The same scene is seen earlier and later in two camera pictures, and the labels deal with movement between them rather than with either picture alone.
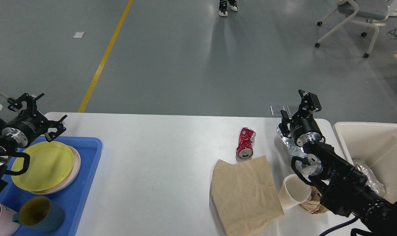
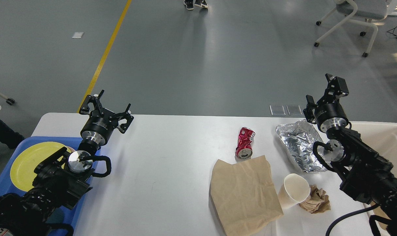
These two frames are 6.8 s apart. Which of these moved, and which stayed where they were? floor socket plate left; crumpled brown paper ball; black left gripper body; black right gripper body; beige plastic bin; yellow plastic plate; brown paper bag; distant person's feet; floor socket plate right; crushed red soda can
Moved: black left gripper body; distant person's feet; black right gripper body
Stayed: floor socket plate left; yellow plastic plate; crumpled brown paper ball; floor socket plate right; crushed red soda can; beige plastic bin; brown paper bag
